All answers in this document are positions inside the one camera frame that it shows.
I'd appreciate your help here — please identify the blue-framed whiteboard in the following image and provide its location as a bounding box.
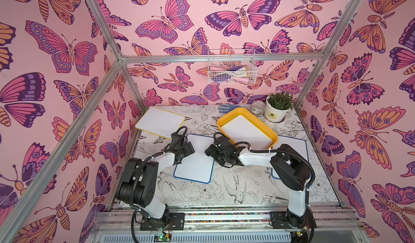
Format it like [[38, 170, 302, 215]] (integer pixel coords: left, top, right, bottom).
[[174, 134, 215, 184], [272, 136, 309, 161]]

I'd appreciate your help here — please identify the yellow-framed whiteboard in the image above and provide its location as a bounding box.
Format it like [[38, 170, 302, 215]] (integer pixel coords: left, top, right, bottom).
[[135, 107, 185, 139], [222, 115, 273, 150]]

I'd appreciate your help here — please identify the yellow plastic storage tray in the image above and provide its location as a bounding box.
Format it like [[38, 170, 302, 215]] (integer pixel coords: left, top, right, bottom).
[[217, 108, 279, 150]]

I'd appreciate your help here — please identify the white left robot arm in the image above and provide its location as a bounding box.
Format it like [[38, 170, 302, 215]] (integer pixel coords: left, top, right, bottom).
[[115, 126, 195, 231]]

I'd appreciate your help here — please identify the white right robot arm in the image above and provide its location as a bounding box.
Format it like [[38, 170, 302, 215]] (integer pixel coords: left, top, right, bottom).
[[205, 143, 316, 231]]

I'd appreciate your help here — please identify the white plant pot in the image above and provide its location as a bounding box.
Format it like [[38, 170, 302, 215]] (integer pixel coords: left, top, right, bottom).
[[263, 98, 289, 123]]

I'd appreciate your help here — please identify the green potted plant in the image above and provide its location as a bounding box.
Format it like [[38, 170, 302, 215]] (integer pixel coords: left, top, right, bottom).
[[267, 92, 294, 111]]

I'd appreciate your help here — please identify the green circuit board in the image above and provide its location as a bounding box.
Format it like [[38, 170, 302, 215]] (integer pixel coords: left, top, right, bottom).
[[153, 233, 172, 243]]

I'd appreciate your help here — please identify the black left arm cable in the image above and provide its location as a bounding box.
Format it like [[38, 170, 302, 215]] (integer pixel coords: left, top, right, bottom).
[[129, 126, 189, 243]]

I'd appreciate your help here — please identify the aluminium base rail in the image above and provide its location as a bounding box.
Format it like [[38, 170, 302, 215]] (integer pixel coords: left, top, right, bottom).
[[88, 204, 370, 243]]

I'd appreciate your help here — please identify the white wire wall basket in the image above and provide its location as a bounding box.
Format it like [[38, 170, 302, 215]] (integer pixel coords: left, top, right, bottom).
[[206, 49, 258, 85]]

